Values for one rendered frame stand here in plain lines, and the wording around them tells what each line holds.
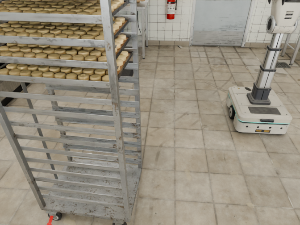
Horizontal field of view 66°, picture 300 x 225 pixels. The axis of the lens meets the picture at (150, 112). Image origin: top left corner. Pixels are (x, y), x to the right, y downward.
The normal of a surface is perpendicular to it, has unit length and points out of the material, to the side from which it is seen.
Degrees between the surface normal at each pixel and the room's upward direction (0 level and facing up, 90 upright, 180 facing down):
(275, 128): 90
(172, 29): 90
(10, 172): 0
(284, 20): 90
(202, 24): 90
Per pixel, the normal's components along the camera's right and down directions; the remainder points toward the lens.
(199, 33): -0.08, 0.58
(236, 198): 0.00, -0.82
